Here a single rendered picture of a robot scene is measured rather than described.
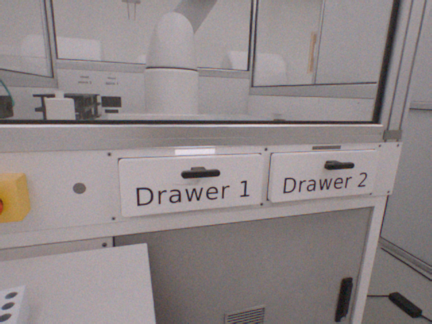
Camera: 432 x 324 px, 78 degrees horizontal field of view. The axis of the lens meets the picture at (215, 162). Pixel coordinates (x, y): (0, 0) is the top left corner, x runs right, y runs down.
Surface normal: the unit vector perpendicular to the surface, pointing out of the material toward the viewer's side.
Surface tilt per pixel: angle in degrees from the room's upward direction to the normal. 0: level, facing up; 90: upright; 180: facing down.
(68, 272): 0
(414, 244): 90
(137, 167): 90
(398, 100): 90
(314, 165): 90
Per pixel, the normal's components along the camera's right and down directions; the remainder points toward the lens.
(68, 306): 0.04, -0.97
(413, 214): -0.95, 0.04
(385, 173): 0.29, 0.25
